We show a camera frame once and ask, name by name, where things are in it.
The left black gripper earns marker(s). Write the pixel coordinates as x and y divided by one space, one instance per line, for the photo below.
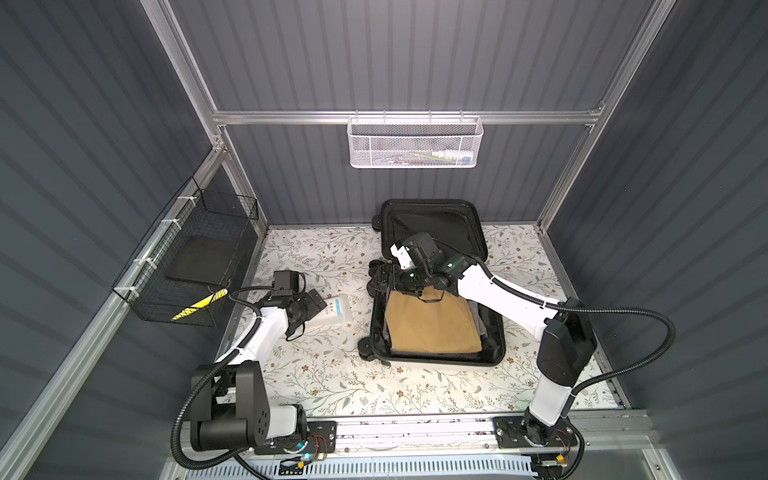
311 308

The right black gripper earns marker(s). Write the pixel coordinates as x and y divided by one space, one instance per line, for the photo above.
394 271

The white toiletry pouch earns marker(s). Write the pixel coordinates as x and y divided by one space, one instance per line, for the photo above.
337 312

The tan shorts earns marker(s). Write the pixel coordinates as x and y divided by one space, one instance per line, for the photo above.
437 322

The black hard-shell suitcase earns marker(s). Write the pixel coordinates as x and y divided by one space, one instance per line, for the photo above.
455 225

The grey towel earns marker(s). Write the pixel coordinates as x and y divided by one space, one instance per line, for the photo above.
478 319

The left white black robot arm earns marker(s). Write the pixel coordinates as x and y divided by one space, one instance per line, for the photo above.
230 409

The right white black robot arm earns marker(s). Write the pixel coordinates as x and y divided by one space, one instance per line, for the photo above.
566 339

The floral table cloth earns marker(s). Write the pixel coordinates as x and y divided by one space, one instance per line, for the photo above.
322 369

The yellow black striped item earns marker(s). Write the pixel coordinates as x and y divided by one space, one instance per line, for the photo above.
201 304

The white perforated vent panel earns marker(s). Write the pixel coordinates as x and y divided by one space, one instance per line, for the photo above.
421 467

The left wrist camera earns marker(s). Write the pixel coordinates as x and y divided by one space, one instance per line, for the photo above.
288 283

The black wire mesh basket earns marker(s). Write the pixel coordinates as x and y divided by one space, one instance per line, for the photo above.
203 247

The white wire mesh basket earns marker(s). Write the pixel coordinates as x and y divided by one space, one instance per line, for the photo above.
414 141

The aluminium mounting rail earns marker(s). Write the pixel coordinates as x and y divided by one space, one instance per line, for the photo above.
602 429

